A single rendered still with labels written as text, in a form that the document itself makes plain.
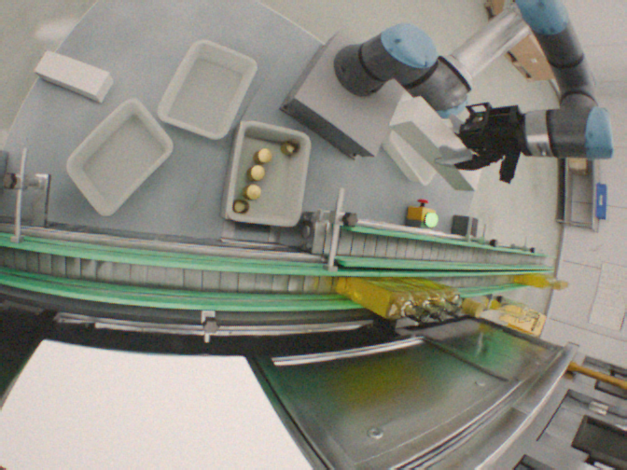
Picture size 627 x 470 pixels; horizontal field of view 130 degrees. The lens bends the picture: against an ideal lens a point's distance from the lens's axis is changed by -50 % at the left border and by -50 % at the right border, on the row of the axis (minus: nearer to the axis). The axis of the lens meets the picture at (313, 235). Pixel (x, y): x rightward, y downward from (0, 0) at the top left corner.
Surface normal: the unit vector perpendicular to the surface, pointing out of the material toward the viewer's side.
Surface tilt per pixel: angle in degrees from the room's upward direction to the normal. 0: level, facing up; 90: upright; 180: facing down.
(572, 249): 90
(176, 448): 90
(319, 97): 0
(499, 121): 90
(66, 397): 90
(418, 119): 0
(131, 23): 0
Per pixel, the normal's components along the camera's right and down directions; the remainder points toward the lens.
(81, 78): 0.45, 0.13
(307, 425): 0.15, -0.99
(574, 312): -0.88, -0.09
